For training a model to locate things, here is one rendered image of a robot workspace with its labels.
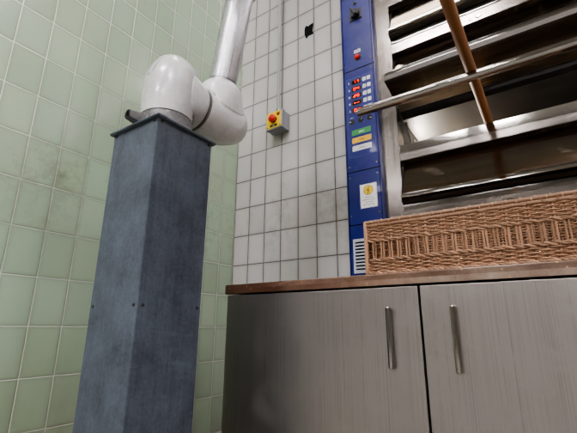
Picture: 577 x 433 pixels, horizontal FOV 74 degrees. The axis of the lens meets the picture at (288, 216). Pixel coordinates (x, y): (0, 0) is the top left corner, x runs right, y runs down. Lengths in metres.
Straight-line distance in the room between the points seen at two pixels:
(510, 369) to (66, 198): 1.38
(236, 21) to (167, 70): 0.40
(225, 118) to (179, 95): 0.19
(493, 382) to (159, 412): 0.74
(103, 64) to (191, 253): 0.97
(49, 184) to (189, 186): 0.56
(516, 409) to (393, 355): 0.25
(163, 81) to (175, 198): 0.36
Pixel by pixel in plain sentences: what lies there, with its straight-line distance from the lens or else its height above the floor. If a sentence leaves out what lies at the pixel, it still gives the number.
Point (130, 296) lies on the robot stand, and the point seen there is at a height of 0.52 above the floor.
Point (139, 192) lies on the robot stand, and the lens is 1.08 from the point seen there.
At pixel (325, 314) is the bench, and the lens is 1.05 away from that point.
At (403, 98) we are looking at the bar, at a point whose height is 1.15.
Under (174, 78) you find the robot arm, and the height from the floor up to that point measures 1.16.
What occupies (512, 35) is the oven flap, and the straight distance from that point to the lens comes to 1.62.
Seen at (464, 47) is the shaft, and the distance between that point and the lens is 1.23.
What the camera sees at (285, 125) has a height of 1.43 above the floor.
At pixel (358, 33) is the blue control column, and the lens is 2.05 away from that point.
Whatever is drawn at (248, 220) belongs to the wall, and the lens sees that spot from 2.00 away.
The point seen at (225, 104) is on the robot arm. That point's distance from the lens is 1.37.
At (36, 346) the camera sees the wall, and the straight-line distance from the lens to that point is 1.48.
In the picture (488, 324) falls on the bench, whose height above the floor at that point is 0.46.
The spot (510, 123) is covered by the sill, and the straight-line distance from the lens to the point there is 1.62.
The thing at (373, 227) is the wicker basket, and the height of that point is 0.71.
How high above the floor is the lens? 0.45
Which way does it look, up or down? 16 degrees up
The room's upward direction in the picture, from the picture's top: straight up
